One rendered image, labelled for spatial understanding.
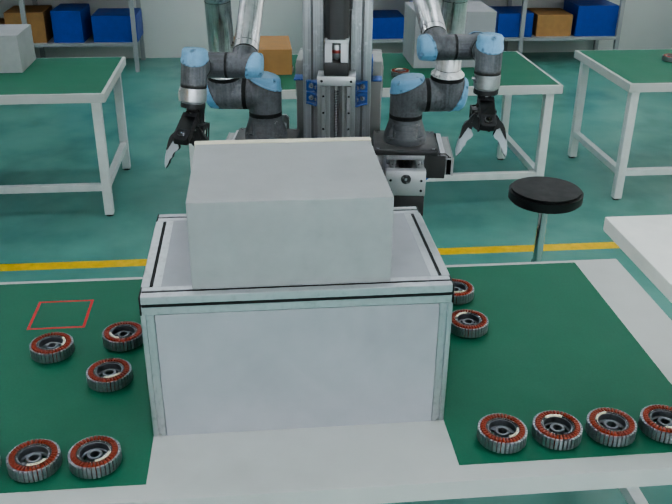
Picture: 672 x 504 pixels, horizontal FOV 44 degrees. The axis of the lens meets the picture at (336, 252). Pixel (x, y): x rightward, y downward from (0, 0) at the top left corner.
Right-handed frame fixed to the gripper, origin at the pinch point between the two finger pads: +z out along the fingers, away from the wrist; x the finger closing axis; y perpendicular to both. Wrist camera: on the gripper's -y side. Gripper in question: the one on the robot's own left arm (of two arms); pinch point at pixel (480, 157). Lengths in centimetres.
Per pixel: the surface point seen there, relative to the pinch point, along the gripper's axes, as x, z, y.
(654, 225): -32, -5, -59
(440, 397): 15, 34, -73
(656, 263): -26, -5, -78
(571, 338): -24, 40, -35
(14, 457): 109, 37, -95
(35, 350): 119, 37, -53
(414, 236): 22, 4, -49
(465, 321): 4.9, 38.1, -30.8
